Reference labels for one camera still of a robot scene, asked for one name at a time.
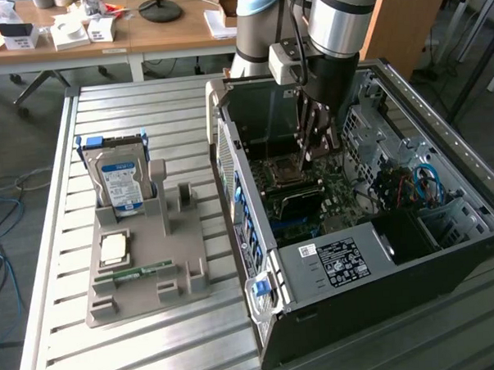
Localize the green RAM stick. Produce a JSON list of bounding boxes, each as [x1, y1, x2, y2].
[[93, 259, 174, 283]]

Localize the wooden cabinet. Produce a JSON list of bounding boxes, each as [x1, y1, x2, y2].
[[357, 0, 459, 83]]

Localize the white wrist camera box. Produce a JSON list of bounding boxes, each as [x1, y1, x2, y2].
[[267, 41, 309, 87]]

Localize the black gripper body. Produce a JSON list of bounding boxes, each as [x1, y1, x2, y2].
[[297, 51, 363, 115]]

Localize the grey parts rack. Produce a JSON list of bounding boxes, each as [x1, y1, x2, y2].
[[78, 156, 214, 329]]

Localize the flat white box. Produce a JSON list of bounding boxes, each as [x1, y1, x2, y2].
[[50, 29, 92, 52]]

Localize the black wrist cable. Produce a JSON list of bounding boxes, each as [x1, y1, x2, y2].
[[287, 0, 310, 87]]

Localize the silver chipset heatsink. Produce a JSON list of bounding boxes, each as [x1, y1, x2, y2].
[[322, 216, 349, 235]]

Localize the black open PC case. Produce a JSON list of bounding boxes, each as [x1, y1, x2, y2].
[[203, 53, 494, 370]]

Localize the hard disk blue label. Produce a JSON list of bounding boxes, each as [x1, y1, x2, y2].
[[83, 140, 150, 220]]

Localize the black round lamp base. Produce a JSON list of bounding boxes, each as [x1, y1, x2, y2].
[[138, 0, 184, 25]]

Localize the blue floor cable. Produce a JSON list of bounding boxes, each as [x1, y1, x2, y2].
[[0, 184, 32, 350]]

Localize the white floor cable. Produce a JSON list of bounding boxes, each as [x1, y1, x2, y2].
[[0, 166, 54, 193]]

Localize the grey power supply unit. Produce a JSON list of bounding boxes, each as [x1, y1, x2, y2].
[[268, 221, 401, 310]]

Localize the blue data wire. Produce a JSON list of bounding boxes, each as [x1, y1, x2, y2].
[[412, 161, 446, 210]]

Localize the wooden desk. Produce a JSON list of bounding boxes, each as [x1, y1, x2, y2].
[[126, 0, 356, 83], [0, 0, 136, 119]]

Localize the blue case latch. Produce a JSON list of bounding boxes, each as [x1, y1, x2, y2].
[[250, 276, 274, 297]]

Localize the dark desk leg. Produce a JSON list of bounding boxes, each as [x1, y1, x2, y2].
[[444, 26, 494, 124]]

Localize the small white labelled box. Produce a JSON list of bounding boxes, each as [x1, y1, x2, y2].
[[86, 16, 118, 43]]

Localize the black low-profile graphics card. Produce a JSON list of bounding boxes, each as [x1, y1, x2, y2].
[[276, 186, 326, 222]]

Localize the white paper stack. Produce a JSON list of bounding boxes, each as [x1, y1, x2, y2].
[[203, 7, 238, 41]]

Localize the blue expansion slot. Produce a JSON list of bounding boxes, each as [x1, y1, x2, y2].
[[272, 217, 312, 235]]

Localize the metal CPU socket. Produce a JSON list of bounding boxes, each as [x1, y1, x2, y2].
[[265, 153, 305, 187]]

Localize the white tape roll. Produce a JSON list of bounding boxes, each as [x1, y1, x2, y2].
[[54, 13, 86, 41]]

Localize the metal disk bay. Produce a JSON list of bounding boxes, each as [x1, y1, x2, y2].
[[415, 194, 494, 250]]

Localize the perforated metal disk cage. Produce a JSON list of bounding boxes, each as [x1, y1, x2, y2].
[[338, 102, 402, 198]]

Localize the red orange power wires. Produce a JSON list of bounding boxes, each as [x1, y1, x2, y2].
[[393, 167, 421, 210]]

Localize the silver CPU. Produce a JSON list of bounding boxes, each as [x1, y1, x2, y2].
[[98, 233, 129, 265]]

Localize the green motherboard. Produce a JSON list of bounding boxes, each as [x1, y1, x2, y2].
[[247, 132, 384, 250]]

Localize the white box black lid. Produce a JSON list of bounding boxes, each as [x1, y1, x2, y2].
[[0, 21, 41, 52]]

